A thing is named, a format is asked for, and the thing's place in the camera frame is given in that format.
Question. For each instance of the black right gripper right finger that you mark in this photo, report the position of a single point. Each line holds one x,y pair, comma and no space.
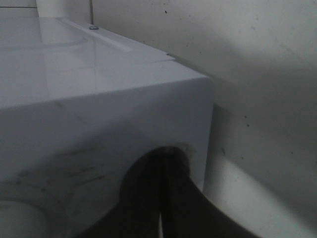
187,213

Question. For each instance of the white microwave oven body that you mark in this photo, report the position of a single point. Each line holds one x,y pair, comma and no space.
78,106

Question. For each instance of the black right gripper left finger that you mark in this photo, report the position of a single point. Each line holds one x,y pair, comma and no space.
137,213

